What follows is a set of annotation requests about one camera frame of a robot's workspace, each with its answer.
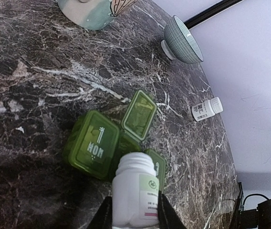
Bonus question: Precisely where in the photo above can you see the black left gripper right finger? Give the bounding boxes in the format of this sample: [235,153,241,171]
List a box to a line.
[158,191,186,229]

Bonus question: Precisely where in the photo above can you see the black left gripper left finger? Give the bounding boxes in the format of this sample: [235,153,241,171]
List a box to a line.
[87,196,112,229]

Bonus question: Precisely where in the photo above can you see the white pill bottle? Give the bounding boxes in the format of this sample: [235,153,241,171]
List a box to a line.
[191,97,223,122]
[112,152,159,229]

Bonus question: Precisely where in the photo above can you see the green weekly pill organizer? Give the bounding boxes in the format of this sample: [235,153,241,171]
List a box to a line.
[63,90,157,182]

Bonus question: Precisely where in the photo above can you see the striped light blue bowl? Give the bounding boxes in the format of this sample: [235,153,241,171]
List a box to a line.
[161,15,204,64]

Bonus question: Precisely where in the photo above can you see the white mug with coral pattern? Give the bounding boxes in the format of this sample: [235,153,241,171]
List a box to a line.
[57,0,136,31]

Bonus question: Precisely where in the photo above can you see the black front table rail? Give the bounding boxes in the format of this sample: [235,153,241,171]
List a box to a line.
[229,182,243,229]

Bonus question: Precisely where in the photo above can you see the black frame post right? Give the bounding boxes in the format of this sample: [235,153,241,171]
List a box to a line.
[184,0,242,29]

